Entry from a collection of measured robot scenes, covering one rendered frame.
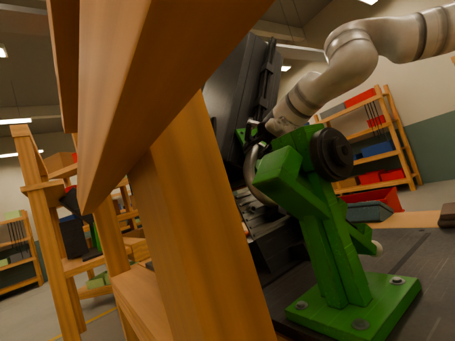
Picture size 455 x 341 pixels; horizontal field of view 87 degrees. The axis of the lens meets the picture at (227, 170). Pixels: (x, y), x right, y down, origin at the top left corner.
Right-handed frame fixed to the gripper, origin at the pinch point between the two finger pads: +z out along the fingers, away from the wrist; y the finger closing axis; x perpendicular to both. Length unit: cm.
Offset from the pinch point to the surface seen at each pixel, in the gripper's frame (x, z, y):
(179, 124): 24.5, -22.4, 18.2
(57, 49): 5.3, -1.9, 49.4
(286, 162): 23.5, -24.8, 4.4
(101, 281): 12, 382, 31
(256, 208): 13.1, 4.3, -6.6
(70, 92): 0, 16, 51
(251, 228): 18.9, 4.3, -6.6
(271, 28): -578, 198, -24
